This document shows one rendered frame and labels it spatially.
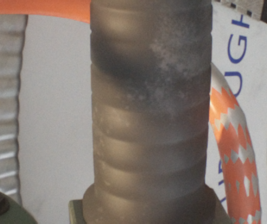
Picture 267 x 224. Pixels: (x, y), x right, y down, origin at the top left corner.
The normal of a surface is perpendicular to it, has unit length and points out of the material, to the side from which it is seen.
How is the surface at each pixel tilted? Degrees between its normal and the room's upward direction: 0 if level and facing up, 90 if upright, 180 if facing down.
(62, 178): 90
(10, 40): 89
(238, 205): 46
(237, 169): 58
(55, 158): 90
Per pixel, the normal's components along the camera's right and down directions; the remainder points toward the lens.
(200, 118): 0.77, 0.25
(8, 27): 0.62, 0.48
